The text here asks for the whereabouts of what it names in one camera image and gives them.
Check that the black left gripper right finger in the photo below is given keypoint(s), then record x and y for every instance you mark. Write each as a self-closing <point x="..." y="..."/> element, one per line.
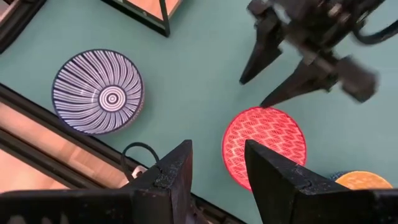
<point x="286" y="193"/>

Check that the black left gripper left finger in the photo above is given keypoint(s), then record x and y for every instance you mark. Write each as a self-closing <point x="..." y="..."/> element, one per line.
<point x="161" y="193"/>

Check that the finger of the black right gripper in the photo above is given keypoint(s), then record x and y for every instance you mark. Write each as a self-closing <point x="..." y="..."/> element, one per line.
<point x="304" y="79"/>
<point x="265" y="46"/>

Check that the red white patterned bowl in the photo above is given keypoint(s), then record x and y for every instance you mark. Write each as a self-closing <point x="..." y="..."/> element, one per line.
<point x="264" y="130"/>

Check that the orange white patterned bowl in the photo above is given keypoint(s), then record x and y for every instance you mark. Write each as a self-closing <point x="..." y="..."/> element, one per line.
<point x="363" y="181"/>

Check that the navy white patterned bowl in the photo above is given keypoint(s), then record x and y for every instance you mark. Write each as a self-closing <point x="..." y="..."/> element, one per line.
<point x="98" y="91"/>

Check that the blue patterned bowl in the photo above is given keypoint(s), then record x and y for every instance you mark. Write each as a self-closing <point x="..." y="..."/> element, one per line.
<point x="337" y="175"/>

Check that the green table mat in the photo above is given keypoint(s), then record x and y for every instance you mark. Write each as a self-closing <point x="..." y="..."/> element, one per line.
<point x="186" y="77"/>

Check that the wooden shelf with black frame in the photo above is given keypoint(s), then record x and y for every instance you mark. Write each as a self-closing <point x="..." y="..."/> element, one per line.
<point x="155" y="12"/>

